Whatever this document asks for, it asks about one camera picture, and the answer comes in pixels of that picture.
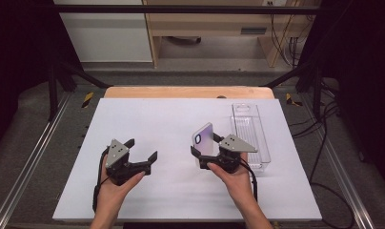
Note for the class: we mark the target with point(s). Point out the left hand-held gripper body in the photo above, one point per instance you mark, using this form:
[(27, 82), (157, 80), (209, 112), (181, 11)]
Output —
[(117, 159)]

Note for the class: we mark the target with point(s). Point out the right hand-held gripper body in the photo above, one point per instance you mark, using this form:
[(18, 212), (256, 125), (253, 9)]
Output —
[(233, 146)]

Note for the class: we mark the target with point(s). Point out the iridescent phone case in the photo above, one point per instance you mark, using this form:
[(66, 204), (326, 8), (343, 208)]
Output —
[(204, 140)]

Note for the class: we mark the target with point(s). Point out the clear plastic packaging box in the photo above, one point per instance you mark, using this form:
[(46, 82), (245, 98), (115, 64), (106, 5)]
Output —
[(254, 127)]

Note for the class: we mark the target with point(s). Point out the person's left hand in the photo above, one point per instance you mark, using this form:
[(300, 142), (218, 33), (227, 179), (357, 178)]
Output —
[(112, 194)]

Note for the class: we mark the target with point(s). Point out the person's right hand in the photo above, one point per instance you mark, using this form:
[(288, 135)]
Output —
[(239, 183)]

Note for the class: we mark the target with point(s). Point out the wooden table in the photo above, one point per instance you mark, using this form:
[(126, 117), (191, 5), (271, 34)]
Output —
[(181, 92)]

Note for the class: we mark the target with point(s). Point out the yellow black tape piece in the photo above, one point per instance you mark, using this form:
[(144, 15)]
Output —
[(290, 100), (87, 99)]

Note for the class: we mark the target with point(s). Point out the black metal stand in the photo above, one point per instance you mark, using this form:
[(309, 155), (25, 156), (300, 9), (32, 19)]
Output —
[(53, 95), (316, 92)]

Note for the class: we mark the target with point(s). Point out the white cabinet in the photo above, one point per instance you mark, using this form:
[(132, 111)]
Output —
[(108, 35)]

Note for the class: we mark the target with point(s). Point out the light wooden desk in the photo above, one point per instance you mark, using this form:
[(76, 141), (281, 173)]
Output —
[(209, 22)]

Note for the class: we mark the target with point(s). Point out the black horizontal bar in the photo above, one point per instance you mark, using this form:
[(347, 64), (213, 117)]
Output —
[(181, 9)]

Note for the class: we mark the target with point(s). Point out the black curtain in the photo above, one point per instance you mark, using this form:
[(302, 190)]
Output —
[(19, 63), (365, 79)]

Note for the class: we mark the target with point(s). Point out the aluminium floor rail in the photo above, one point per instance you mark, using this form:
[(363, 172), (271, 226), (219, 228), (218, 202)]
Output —
[(31, 159), (343, 178)]

